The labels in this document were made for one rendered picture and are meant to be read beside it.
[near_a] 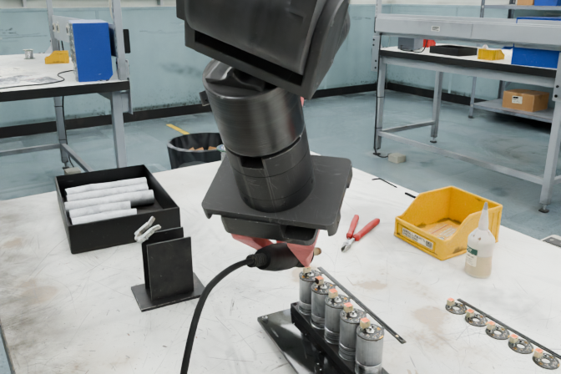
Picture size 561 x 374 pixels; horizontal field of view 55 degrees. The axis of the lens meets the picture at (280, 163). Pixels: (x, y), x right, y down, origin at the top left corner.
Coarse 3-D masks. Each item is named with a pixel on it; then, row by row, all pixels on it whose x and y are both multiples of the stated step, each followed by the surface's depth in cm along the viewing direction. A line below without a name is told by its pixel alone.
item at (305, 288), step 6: (312, 276) 57; (300, 282) 57; (306, 282) 57; (312, 282) 57; (300, 288) 58; (306, 288) 57; (300, 294) 58; (306, 294) 57; (300, 300) 58; (306, 300) 57; (300, 306) 58; (306, 306) 58; (306, 312) 58
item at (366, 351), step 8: (360, 344) 48; (368, 344) 47; (376, 344) 47; (360, 352) 48; (368, 352) 47; (376, 352) 47; (360, 360) 48; (368, 360) 48; (376, 360) 48; (360, 368) 48; (368, 368) 48; (376, 368) 48
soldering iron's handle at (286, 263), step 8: (264, 248) 39; (272, 248) 39; (280, 248) 40; (288, 248) 42; (248, 256) 36; (256, 256) 36; (264, 256) 38; (272, 256) 38; (280, 256) 40; (288, 256) 41; (312, 256) 47; (256, 264) 36; (264, 264) 38; (272, 264) 38; (280, 264) 40; (288, 264) 41; (296, 264) 44
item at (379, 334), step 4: (372, 324) 49; (356, 328) 48; (360, 328) 48; (364, 328) 48; (372, 328) 48; (376, 328) 48; (380, 328) 48; (356, 332) 48; (360, 332) 48; (364, 332) 48; (376, 332) 48; (380, 332) 48; (384, 332) 48; (360, 336) 47; (364, 336) 47; (368, 336) 47; (372, 336) 47; (376, 336) 47; (380, 336) 47; (368, 340) 47; (372, 340) 47; (376, 340) 47
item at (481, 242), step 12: (480, 228) 68; (468, 240) 69; (480, 240) 68; (492, 240) 68; (468, 252) 69; (480, 252) 68; (492, 252) 68; (468, 264) 70; (480, 264) 69; (480, 276) 69
